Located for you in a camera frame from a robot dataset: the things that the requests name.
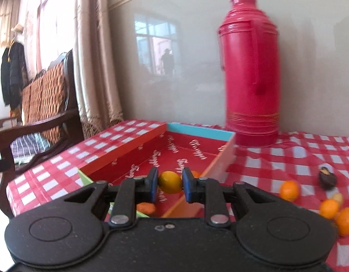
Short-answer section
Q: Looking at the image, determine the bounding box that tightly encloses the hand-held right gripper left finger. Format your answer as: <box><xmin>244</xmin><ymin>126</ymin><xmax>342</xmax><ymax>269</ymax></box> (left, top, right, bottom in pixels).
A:
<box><xmin>64</xmin><ymin>167</ymin><xmax>159</xmax><ymax>228</ymax></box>

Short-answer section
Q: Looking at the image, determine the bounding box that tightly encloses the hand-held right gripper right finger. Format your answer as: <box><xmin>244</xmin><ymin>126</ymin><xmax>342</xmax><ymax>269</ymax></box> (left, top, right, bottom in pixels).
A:
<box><xmin>182</xmin><ymin>167</ymin><xmax>278</xmax><ymax>228</ymax></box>

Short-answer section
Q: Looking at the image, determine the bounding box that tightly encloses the yellow citrus fruit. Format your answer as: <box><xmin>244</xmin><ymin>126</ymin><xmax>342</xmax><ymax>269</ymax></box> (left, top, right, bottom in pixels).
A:
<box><xmin>158</xmin><ymin>171</ymin><xmax>182</xmax><ymax>194</ymax></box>

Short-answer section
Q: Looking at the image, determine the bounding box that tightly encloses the red cardboard box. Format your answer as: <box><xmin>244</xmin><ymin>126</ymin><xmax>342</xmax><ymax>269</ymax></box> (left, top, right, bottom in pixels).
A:
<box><xmin>78</xmin><ymin>120</ymin><xmax>237</xmax><ymax>219</ymax></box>

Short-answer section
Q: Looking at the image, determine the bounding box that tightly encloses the dark brown fruit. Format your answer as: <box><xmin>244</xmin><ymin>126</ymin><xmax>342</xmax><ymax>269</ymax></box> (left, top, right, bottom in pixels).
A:
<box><xmin>318</xmin><ymin>166</ymin><xmax>338</xmax><ymax>190</ymax></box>

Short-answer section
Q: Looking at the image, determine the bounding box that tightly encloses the striped cloth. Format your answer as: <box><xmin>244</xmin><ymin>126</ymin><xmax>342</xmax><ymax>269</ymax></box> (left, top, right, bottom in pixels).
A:
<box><xmin>10</xmin><ymin>133</ymin><xmax>51</xmax><ymax>165</ymax></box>

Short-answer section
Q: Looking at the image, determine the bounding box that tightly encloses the orange patterned cushion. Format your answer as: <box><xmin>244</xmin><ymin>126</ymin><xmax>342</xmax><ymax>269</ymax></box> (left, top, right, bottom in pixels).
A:
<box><xmin>21</xmin><ymin>62</ymin><xmax>69</xmax><ymax>146</ymax></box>

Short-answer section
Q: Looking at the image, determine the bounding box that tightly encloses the red white checkered tablecloth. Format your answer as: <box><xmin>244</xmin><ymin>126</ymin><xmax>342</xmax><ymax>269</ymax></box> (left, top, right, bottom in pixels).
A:
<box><xmin>6</xmin><ymin>119</ymin><xmax>349</xmax><ymax>272</ymax></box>

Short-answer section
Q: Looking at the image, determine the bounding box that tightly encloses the dark hanging coat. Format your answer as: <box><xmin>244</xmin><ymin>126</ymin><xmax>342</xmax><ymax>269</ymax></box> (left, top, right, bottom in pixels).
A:
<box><xmin>0</xmin><ymin>41</ymin><xmax>26</xmax><ymax>111</ymax></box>

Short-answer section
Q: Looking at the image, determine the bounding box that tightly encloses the dark wooden sofa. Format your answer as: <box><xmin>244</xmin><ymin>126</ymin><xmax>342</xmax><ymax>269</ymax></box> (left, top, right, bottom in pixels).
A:
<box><xmin>0</xmin><ymin>49</ymin><xmax>84</xmax><ymax>219</ymax></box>

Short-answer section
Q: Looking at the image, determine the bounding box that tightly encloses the red thermos flask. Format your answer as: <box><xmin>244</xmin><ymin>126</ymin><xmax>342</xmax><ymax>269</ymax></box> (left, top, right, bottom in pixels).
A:
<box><xmin>217</xmin><ymin>0</ymin><xmax>280</xmax><ymax>148</ymax></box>

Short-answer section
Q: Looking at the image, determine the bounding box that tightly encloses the beige curtain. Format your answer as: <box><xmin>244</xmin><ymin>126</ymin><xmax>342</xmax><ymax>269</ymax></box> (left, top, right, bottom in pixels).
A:
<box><xmin>74</xmin><ymin>0</ymin><xmax>124</xmax><ymax>136</ymax></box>

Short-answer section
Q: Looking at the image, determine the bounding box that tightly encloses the window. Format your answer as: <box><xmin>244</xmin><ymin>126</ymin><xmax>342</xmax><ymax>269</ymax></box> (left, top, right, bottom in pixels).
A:
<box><xmin>24</xmin><ymin>0</ymin><xmax>79</xmax><ymax>73</ymax></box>

